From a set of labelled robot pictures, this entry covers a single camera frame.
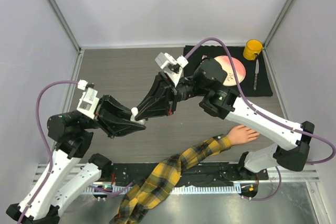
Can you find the mannequin hand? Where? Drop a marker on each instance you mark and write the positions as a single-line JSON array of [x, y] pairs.
[[241, 135]]

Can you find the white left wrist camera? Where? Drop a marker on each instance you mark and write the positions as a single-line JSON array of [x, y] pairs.
[[88, 102]]

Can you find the pink and cream plate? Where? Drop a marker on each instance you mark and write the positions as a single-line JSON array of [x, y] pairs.
[[230, 80]]

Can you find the clear nail polish bottle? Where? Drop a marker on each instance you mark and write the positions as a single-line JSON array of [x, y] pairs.
[[142, 121]]

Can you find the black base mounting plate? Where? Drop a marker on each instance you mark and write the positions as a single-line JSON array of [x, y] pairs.
[[209, 174]]

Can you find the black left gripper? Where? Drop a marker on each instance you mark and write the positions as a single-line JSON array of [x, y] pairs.
[[108, 105]]

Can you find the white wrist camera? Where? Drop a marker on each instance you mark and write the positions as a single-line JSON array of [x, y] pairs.
[[88, 102], [173, 68]]

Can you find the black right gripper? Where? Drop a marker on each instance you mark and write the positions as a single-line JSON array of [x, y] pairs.
[[161, 107]]

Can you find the aluminium frame rail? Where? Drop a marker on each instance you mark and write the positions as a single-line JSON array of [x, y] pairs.
[[309, 173]]

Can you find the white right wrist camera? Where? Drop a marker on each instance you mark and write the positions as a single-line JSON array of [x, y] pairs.
[[173, 68]]

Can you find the knife with mottled handle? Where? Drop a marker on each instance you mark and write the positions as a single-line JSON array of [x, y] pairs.
[[256, 74]]

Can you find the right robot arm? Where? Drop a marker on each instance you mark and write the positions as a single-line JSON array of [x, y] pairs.
[[291, 140]]

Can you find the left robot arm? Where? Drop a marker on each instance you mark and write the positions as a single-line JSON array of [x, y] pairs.
[[72, 132]]

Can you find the yellow mug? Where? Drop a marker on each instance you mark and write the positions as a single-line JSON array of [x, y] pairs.
[[252, 49]]

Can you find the yellow plaid shirt sleeve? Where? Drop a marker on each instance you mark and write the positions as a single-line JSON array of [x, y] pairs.
[[158, 185]]

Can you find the black cloth placemat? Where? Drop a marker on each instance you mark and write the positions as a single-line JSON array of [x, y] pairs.
[[263, 88]]

